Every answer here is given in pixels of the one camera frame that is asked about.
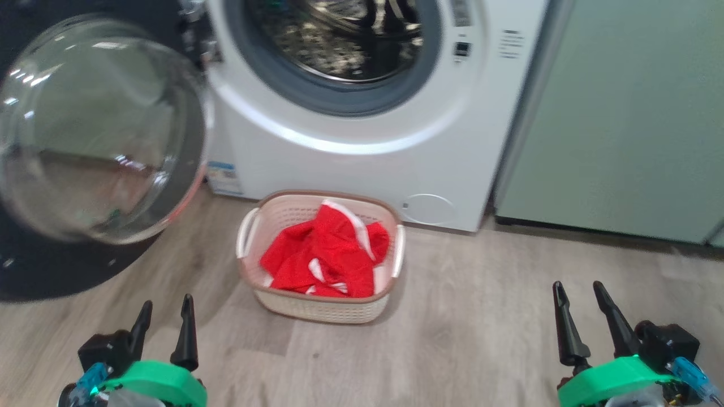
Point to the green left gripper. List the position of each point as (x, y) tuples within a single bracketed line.
[(158, 381)]

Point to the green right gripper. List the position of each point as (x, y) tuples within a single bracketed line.
[(611, 381)]

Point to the red garment with white trim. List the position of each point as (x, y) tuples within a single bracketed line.
[(328, 254)]

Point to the round glass washing machine door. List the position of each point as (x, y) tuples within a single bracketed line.
[(102, 141)]

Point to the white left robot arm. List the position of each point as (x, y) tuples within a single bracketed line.
[(133, 400)]

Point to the cream plastic laundry basket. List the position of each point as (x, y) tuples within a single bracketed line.
[(317, 311)]

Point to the white front-load washing machine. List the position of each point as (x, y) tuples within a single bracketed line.
[(396, 169)]

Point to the wide sage green cabinet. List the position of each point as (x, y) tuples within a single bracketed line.
[(633, 113)]

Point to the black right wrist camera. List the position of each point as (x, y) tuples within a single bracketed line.
[(667, 342)]

